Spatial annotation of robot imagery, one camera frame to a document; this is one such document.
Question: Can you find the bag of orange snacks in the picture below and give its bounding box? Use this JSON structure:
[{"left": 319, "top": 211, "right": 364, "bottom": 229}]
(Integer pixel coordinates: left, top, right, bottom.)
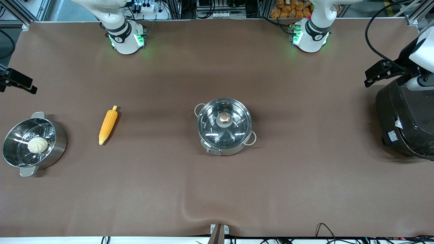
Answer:
[{"left": 270, "top": 0, "right": 314, "bottom": 19}]

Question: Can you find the metal clamp bracket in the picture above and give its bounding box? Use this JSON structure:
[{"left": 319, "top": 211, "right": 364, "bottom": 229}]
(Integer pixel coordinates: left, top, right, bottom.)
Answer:
[{"left": 208, "top": 224, "right": 230, "bottom": 244}]

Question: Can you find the white steamed bun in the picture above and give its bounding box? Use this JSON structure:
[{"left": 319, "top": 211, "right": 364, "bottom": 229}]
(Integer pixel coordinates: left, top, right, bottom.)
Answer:
[{"left": 27, "top": 137, "right": 49, "bottom": 154}]

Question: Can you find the black rice cooker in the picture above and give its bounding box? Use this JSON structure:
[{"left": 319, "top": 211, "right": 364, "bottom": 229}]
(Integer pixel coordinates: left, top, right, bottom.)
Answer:
[{"left": 375, "top": 76, "right": 434, "bottom": 160}]

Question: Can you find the brown table mat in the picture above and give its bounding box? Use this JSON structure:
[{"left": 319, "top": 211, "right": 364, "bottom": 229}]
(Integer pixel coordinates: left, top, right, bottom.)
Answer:
[{"left": 0, "top": 19, "right": 434, "bottom": 238}]

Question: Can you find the yellow corn cob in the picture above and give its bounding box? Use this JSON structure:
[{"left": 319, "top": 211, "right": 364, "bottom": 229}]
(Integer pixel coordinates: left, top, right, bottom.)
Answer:
[{"left": 99, "top": 105, "right": 118, "bottom": 145}]

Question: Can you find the aluminium frame post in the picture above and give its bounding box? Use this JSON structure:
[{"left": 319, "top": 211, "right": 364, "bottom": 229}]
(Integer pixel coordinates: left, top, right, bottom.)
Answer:
[
  {"left": 0, "top": 0, "right": 33, "bottom": 32},
  {"left": 403, "top": 0, "right": 434, "bottom": 27}
]

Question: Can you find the glass lid with copper knob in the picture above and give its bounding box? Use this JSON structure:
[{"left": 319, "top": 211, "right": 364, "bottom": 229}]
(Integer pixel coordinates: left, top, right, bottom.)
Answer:
[{"left": 197, "top": 98, "right": 252, "bottom": 149}]

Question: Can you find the black looped cable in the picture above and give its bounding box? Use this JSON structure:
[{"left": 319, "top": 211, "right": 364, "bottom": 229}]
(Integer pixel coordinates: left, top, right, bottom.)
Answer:
[{"left": 315, "top": 223, "right": 337, "bottom": 239}]

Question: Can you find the power strip with plugs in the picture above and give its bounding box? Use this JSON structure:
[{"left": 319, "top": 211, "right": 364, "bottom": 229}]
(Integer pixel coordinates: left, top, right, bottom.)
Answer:
[{"left": 131, "top": 0, "right": 170, "bottom": 20}]

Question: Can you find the steel steamer pot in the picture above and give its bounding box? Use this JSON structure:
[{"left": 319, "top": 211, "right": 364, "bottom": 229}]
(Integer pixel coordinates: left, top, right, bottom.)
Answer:
[{"left": 2, "top": 112, "right": 68, "bottom": 177}]

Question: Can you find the white power strip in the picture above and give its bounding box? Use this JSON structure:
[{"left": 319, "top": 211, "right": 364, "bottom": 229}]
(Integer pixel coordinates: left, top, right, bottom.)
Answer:
[{"left": 212, "top": 12, "right": 246, "bottom": 19}]

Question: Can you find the steel pot with loop handles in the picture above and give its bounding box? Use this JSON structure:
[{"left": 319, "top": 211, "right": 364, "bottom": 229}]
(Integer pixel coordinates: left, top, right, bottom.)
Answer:
[{"left": 194, "top": 98, "right": 257, "bottom": 156}]

